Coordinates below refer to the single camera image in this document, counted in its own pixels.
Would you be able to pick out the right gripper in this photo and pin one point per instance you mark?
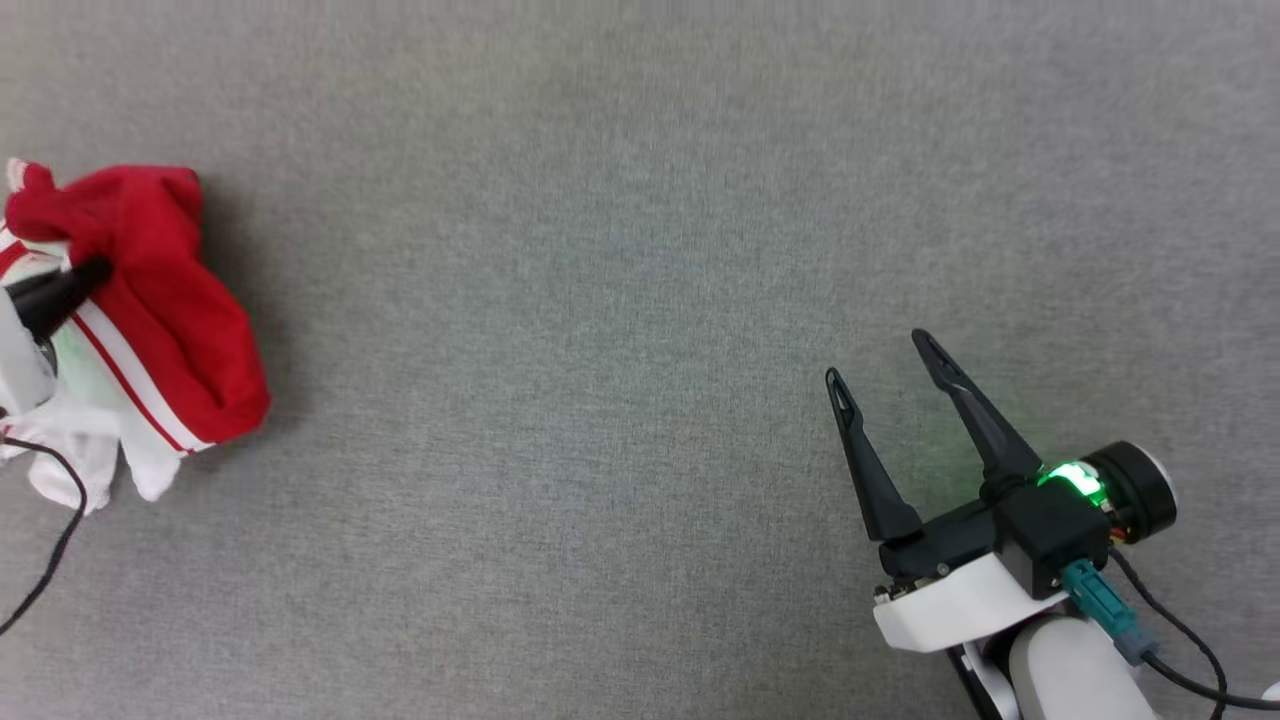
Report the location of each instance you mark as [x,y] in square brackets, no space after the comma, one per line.
[950,610]

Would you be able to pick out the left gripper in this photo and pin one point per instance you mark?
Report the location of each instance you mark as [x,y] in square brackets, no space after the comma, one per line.
[15,370]

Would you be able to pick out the red and white garment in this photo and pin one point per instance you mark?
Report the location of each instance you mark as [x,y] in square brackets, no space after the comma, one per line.
[170,330]

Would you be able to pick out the grey fabric sofa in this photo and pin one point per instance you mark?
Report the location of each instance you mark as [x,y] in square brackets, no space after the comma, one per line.
[600,300]

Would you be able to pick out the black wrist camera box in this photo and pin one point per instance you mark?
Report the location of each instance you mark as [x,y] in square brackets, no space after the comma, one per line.
[1050,530]

